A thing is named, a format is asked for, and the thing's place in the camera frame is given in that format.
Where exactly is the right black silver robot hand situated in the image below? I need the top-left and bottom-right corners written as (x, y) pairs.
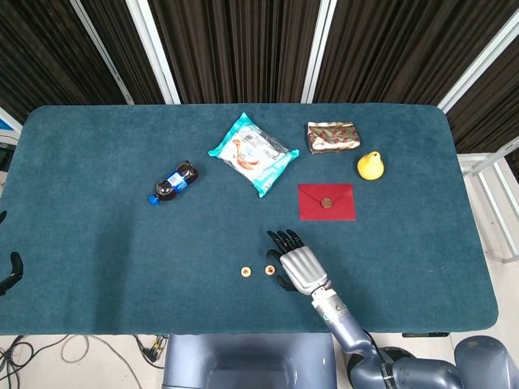
top-left (265, 229), bottom-right (329, 296)

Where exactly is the blue-grey robot torso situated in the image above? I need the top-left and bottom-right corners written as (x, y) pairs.
top-left (161, 334), bottom-right (338, 389)

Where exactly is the black floor cable bundle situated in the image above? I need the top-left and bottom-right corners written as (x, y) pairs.
top-left (0, 335), bottom-right (37, 389)

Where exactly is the white floor cable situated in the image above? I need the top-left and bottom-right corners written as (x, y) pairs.
top-left (60, 334), bottom-right (143, 389)

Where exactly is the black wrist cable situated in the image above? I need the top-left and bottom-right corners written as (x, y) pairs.
top-left (362, 330), bottom-right (384, 357)

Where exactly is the teal white snack bag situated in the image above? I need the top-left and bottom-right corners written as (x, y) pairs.
top-left (207, 112), bottom-right (301, 199)

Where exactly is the cola bottle with blue cap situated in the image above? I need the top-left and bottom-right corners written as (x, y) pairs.
top-left (147, 160), bottom-right (200, 207)

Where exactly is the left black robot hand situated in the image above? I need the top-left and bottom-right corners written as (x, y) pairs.
top-left (0, 210), bottom-right (24, 297)

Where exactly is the dark brown pleated curtain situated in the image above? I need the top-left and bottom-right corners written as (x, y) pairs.
top-left (445, 42), bottom-right (519, 179)
top-left (80, 0), bottom-right (166, 105)
top-left (146, 0), bottom-right (322, 105)
top-left (314, 0), bottom-right (519, 107)
top-left (0, 0), bottom-right (127, 125)

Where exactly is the black equipment case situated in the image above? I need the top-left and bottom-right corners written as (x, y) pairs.
top-left (0, 137), bottom-right (19, 171)

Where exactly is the black power plug cluster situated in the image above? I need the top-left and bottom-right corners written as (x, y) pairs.
top-left (135, 334), bottom-right (168, 369)

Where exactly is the white metal rack frame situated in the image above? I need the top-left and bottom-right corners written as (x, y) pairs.
top-left (457, 135), bottom-right (519, 264)

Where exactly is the white partition post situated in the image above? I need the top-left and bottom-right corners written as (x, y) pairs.
top-left (436, 18), bottom-right (519, 114)
top-left (125, 0), bottom-right (182, 105)
top-left (301, 0), bottom-right (341, 105)
top-left (69, 0), bottom-right (135, 105)

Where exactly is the gold red patterned wrapper pack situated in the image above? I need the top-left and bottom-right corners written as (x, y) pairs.
top-left (307, 121), bottom-right (361, 156)

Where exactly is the yellow pear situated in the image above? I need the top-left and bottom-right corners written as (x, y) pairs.
top-left (356, 150), bottom-right (386, 182)

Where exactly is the teal table cloth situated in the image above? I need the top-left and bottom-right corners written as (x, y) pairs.
top-left (0, 104), bottom-right (500, 336)

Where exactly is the red envelope with gold seal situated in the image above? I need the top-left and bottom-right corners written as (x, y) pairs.
top-left (298, 183), bottom-right (357, 222)

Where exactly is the white blue box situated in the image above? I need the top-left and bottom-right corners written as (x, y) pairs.
top-left (0, 106), bottom-right (24, 141)

